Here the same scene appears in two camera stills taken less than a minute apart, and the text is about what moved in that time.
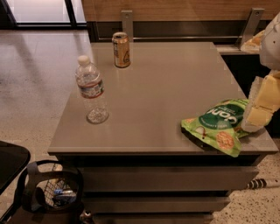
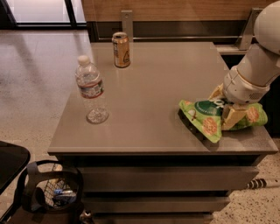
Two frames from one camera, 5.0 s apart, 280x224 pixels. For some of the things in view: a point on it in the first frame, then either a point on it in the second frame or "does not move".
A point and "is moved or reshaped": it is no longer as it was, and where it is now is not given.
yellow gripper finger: [263, 102] to [240, 91]
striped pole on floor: [256, 184] does not move
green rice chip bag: [220, 126] is moved or reshaped
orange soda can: [122, 51] does not move
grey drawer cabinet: [140, 166] does not move
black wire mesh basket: [52, 192] does not move
